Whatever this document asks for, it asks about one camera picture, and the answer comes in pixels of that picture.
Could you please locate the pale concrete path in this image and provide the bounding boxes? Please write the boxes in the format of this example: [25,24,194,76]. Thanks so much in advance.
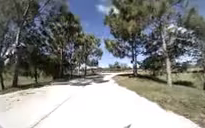
[0,72,202,128]

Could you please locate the row of pine trees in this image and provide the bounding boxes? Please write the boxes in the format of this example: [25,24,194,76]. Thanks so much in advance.
[0,0,104,91]
[103,0,205,92]

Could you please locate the dry grass slope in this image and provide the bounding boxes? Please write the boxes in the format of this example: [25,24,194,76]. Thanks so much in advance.
[112,68,205,128]

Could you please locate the grass with tree shade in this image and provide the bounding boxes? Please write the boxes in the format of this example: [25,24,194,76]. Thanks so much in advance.
[0,72,91,98]

